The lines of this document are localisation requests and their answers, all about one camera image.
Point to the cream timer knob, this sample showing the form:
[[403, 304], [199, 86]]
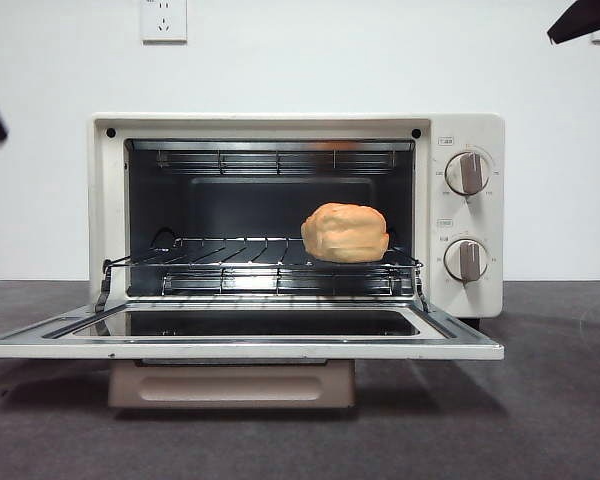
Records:
[[466, 260]]

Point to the golden bread loaf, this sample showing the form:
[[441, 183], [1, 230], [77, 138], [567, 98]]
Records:
[[345, 232]]

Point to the cream Toshiba toaster oven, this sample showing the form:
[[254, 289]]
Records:
[[480, 135]]

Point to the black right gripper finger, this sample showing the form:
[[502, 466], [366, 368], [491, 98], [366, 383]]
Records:
[[587, 17]]

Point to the cream temperature knob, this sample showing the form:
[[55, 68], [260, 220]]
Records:
[[467, 174]]

